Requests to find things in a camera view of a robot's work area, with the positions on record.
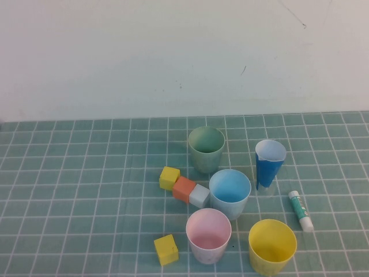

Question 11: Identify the white cube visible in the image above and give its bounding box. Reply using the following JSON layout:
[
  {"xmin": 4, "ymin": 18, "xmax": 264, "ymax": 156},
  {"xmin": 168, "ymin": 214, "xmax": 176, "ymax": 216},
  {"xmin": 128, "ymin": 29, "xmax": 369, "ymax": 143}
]
[{"xmin": 189, "ymin": 184, "xmax": 210, "ymax": 210}]

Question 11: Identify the yellow cube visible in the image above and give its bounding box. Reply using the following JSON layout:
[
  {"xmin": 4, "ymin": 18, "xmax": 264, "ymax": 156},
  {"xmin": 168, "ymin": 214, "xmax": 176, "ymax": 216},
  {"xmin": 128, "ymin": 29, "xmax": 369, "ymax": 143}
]
[
  {"xmin": 159, "ymin": 166, "xmax": 181, "ymax": 191},
  {"xmin": 153, "ymin": 234, "xmax": 179, "ymax": 266}
]

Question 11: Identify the green white glue stick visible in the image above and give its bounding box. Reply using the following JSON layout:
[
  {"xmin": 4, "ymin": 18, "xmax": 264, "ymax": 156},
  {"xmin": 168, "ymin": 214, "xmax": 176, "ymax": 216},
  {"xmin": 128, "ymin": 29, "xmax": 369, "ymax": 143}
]
[{"xmin": 288, "ymin": 190, "xmax": 314, "ymax": 233}]

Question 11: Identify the green checked tablecloth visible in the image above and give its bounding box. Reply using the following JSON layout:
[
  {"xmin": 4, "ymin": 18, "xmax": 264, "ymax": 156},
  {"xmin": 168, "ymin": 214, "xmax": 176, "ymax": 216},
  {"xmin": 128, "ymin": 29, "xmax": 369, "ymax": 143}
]
[{"xmin": 0, "ymin": 111, "xmax": 369, "ymax": 277}]

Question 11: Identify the yellow plastic cup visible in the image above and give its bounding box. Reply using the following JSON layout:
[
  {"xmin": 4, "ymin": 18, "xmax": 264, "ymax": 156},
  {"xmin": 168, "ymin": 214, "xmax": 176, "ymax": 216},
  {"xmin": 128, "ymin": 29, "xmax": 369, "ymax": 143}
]
[{"xmin": 248, "ymin": 219, "xmax": 298, "ymax": 276}]

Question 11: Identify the green plastic cup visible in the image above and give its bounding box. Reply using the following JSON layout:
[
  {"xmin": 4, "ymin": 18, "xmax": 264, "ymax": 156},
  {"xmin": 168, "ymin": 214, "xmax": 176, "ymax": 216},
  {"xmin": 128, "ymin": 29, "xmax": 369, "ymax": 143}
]
[{"xmin": 187, "ymin": 126, "xmax": 225, "ymax": 174}]

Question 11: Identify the blue paper cone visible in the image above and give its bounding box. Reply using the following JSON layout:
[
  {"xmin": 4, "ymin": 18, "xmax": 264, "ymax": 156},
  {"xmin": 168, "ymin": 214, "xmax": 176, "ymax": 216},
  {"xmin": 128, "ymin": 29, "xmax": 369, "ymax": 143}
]
[{"xmin": 254, "ymin": 139, "xmax": 288, "ymax": 191}]

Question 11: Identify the clear plastic cup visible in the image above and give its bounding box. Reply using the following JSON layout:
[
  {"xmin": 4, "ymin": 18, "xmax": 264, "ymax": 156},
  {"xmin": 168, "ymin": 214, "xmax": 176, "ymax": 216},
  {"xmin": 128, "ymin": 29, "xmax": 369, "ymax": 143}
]
[{"xmin": 255, "ymin": 173, "xmax": 278, "ymax": 197}]

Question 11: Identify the blue plastic cup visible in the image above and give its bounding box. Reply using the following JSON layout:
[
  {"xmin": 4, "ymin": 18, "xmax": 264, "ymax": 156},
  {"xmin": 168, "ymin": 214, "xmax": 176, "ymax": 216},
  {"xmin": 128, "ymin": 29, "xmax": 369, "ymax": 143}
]
[{"xmin": 209, "ymin": 169, "xmax": 252, "ymax": 222}]

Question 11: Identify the orange cube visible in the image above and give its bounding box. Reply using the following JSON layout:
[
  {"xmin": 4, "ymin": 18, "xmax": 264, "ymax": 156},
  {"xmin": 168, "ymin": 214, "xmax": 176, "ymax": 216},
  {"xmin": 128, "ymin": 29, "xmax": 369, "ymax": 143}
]
[{"xmin": 172, "ymin": 176, "xmax": 197, "ymax": 204}]

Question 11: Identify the pink plastic cup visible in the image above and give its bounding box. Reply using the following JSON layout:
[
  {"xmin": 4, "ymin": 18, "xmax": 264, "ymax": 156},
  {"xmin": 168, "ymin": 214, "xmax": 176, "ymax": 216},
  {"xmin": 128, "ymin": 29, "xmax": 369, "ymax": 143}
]
[{"xmin": 185, "ymin": 208, "xmax": 232, "ymax": 265}]

